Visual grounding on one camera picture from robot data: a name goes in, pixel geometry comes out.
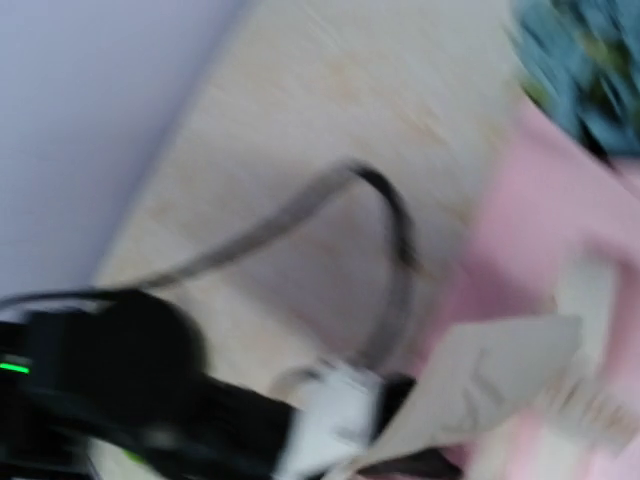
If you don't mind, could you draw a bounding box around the beige printed ribbon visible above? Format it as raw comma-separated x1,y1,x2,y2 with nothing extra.
351,255,639,479

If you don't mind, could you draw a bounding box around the pink wrapping paper sheet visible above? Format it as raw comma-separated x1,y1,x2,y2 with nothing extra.
414,104,640,480

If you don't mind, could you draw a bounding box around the blue fake flower bunch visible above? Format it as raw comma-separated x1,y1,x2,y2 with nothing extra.
511,1,639,162

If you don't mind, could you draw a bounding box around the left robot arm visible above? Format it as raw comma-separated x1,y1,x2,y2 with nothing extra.
1,289,295,479

